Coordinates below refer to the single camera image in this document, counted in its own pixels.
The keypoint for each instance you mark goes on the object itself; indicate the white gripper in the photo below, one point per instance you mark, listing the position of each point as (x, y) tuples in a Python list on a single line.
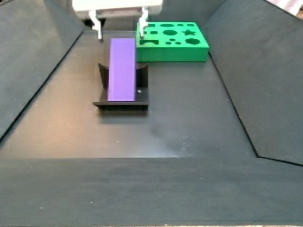
[(102, 9)]

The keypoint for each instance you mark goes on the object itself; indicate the black curved fixture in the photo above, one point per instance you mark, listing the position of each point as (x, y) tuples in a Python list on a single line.
[(142, 100)]

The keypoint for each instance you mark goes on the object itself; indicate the purple arch block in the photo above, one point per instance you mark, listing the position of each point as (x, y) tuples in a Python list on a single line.
[(122, 69)]

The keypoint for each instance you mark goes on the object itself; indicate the green shape sorter block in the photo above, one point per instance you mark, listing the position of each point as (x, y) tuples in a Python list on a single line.
[(171, 41)]

